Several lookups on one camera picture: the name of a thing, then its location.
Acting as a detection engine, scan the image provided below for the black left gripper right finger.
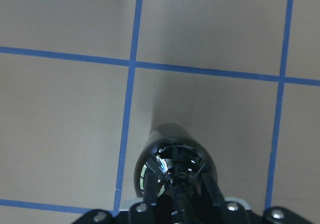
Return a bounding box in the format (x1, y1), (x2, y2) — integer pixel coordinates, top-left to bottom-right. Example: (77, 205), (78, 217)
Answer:
(201, 173), (225, 207)

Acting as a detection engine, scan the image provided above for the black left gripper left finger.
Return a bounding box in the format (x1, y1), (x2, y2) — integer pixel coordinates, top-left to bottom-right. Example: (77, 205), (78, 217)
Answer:
(143, 173), (158, 206)

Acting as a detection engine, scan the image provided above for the dark wine bottle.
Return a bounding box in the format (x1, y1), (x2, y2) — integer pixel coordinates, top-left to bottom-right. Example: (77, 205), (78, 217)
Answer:
(133, 123), (217, 224)

